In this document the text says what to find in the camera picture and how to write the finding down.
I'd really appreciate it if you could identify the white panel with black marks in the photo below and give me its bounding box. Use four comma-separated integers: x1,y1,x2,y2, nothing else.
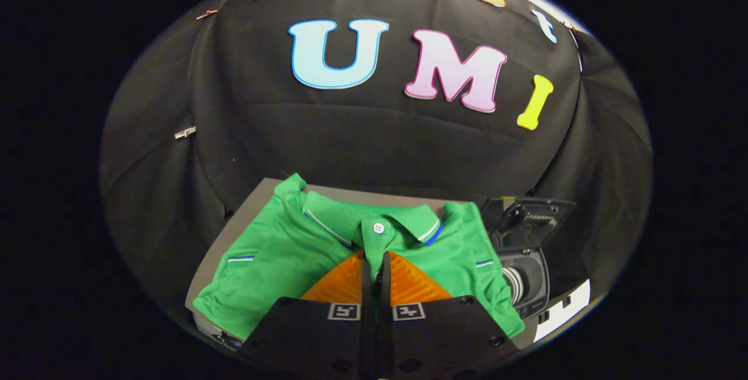
533,279,591,343

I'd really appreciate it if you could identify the green polo shirt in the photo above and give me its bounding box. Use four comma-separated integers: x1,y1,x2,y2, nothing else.
193,173,525,341

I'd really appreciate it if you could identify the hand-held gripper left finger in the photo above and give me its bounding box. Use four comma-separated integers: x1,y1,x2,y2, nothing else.
237,250,375,380

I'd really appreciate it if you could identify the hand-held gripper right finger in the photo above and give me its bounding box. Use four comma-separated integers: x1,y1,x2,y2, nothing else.
377,250,521,380

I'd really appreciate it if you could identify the black backdrop cloth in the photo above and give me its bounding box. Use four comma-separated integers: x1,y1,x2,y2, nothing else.
99,0,654,334

